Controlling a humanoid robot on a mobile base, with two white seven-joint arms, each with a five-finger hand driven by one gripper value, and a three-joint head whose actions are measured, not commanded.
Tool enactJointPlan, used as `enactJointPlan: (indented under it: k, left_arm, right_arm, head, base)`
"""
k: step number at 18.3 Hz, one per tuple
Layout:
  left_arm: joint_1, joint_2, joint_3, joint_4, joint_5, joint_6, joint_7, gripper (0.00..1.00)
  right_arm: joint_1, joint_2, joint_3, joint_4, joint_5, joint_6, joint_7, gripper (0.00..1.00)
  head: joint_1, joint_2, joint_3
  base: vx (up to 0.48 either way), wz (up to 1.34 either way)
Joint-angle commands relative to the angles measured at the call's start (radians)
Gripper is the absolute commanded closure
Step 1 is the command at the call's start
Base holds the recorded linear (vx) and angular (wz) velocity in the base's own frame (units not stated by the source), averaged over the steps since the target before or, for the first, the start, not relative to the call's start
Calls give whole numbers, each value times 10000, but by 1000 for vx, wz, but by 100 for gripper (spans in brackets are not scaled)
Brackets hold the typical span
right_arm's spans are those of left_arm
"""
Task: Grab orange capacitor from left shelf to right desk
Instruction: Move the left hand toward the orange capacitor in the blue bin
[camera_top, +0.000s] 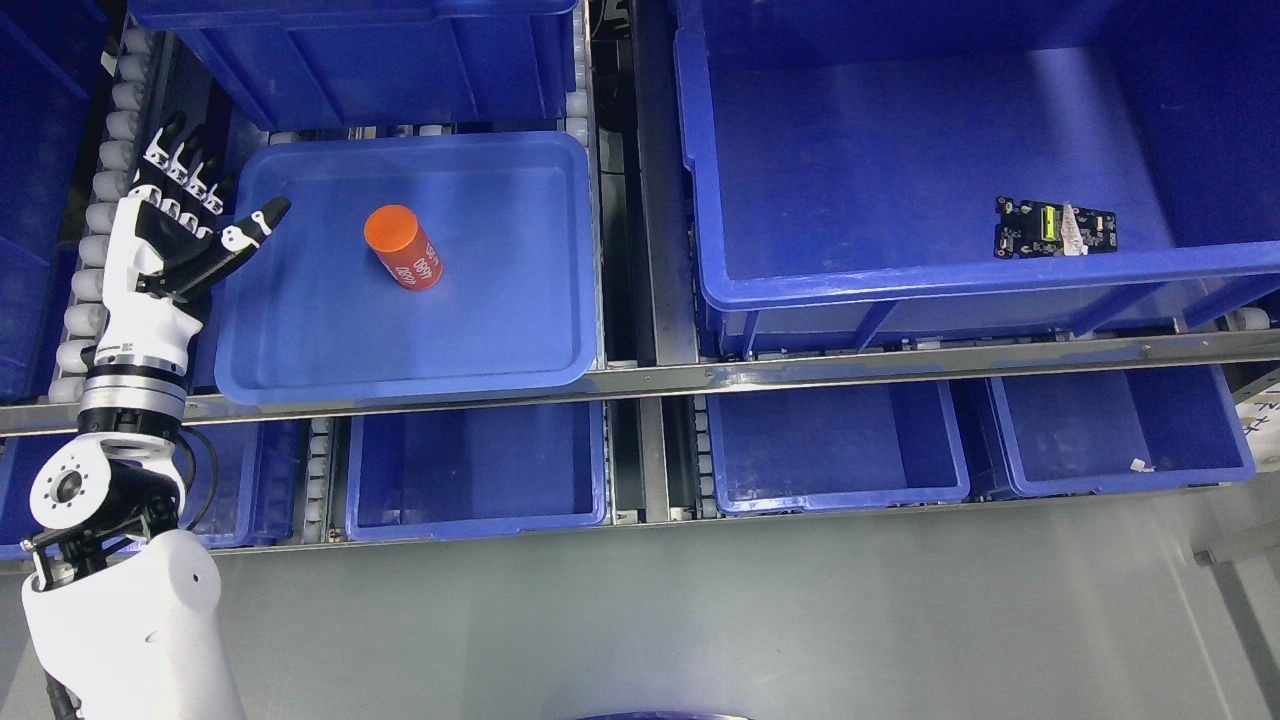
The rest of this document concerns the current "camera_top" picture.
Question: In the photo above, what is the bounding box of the shallow blue tray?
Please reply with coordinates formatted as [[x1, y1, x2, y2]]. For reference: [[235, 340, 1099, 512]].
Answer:
[[214, 131, 602, 405]]

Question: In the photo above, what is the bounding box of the black circuit board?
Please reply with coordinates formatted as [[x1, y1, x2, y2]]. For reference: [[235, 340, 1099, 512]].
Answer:
[[993, 196, 1119, 260]]

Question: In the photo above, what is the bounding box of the lower blue bin left centre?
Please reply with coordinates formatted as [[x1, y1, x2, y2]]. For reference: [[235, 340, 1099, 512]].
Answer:
[[344, 402, 607, 542]]

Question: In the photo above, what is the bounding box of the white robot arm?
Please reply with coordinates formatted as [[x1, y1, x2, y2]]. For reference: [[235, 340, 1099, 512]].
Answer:
[[20, 343, 244, 719]]

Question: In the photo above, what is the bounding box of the white sign board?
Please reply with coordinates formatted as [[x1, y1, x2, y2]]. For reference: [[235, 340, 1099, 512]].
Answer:
[[1236, 384, 1280, 474]]

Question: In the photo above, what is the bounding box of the lower blue bin far left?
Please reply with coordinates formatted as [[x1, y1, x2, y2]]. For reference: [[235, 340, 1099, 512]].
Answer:
[[1, 421, 308, 562]]

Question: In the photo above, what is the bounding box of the lower blue bin middle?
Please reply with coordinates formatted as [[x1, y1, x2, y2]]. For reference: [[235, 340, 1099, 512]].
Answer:
[[707, 380, 972, 516]]

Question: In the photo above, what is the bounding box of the orange cylindrical capacitor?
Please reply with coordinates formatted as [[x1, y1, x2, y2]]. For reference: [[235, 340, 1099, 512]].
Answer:
[[364, 204, 444, 291]]

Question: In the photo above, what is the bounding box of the lower blue bin right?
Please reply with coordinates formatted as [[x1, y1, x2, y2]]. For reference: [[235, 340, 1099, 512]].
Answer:
[[952, 365, 1256, 500]]

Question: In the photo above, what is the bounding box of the large blue bin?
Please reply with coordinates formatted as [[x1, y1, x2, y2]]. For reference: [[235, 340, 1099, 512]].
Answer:
[[669, 1, 1279, 357]]

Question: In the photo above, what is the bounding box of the blue bin top left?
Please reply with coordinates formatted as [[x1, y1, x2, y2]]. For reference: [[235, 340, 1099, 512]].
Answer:
[[129, 1, 577, 132]]

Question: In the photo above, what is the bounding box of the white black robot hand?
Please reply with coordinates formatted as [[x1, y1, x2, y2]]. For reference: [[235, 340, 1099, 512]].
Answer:
[[88, 111, 291, 375]]

